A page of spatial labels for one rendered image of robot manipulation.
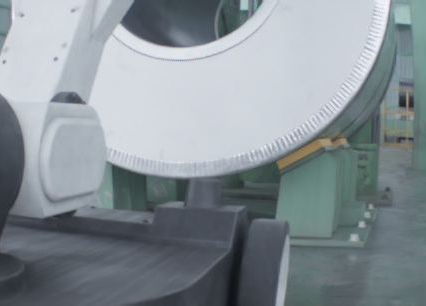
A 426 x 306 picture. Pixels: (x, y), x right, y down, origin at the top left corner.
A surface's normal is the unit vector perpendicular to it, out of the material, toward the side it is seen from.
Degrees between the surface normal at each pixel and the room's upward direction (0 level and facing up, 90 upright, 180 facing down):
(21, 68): 60
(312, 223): 90
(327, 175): 90
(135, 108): 90
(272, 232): 24
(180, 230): 45
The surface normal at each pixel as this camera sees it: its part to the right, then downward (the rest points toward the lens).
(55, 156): 0.98, 0.05
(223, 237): -0.10, -0.68
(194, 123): -0.27, 0.03
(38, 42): -0.14, -0.47
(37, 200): -0.18, 0.47
